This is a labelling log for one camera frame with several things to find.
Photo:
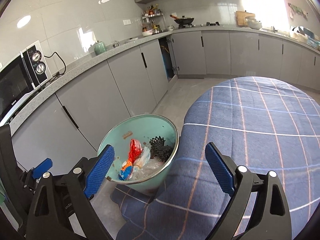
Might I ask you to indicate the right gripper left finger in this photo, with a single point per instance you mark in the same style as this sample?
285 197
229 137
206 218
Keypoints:
100 168

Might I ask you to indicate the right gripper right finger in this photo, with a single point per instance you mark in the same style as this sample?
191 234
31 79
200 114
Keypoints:
222 167

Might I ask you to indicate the blue plastic wrapper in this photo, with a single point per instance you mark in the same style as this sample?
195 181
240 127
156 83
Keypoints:
126 171

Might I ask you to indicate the red plastic bag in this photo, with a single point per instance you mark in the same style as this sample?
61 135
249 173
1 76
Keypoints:
135 151

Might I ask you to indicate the pink clear plastic bag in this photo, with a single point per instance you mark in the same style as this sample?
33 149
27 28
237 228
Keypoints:
152 166

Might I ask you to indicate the white printed plastic bag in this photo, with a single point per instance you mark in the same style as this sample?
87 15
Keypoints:
144 157

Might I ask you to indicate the black mesh net bundle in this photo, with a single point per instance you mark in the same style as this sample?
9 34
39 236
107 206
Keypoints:
159 150

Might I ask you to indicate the grey kitchen cabinets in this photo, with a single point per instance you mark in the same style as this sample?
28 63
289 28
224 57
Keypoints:
71 115

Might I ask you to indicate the teal trash bin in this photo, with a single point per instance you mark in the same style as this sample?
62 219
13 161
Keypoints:
143 128

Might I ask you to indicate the blue plaid tablecloth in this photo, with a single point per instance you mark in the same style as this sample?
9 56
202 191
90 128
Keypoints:
261 123

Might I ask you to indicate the microwave oven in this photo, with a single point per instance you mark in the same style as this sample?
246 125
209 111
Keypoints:
21 78

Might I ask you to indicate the green kettle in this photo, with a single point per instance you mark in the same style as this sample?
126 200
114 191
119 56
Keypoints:
99 48

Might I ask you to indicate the metal bowl on counter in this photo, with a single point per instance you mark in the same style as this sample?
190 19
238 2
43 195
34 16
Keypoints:
253 23

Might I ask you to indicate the black wok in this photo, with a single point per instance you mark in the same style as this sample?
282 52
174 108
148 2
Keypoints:
182 21

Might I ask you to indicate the wooden cutting board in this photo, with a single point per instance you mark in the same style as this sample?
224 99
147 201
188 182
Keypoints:
241 18

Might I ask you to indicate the metal spice rack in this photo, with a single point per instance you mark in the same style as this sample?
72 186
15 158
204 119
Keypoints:
153 21

